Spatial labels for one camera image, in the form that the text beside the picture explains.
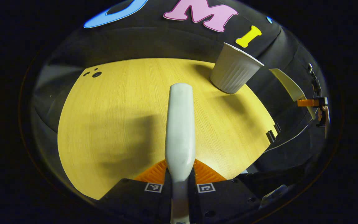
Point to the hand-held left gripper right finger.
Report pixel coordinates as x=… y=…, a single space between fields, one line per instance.
x=193 y=202

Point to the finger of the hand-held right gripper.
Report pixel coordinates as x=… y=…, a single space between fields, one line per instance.
x=306 y=102

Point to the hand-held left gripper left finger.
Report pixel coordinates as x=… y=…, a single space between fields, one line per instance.
x=166 y=202

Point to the white dustpan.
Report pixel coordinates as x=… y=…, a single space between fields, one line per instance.
x=291 y=87

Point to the small white broom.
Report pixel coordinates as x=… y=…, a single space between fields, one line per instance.
x=180 y=130

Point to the white ribbed garbage bin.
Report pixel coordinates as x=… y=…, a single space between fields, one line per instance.
x=233 y=73

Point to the wooden desktop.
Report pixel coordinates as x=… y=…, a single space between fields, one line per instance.
x=120 y=109

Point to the black desk clamp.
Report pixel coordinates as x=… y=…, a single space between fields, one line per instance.
x=270 y=136
x=277 y=128

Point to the black backdrop cloth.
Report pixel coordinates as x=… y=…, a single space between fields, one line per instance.
x=172 y=40

